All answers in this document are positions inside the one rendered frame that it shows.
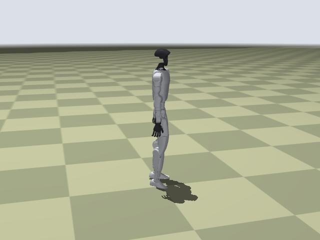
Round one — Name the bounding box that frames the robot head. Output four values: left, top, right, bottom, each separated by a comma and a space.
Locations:
154, 48, 170, 71

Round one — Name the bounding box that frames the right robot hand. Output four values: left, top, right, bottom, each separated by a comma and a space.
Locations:
151, 118, 164, 137

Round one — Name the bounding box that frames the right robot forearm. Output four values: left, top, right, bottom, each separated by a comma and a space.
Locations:
153, 96, 162, 123

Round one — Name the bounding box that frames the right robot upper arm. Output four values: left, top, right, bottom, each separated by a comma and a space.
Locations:
152, 72, 163, 102

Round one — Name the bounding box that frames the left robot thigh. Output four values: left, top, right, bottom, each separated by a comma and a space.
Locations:
152, 114, 168, 149

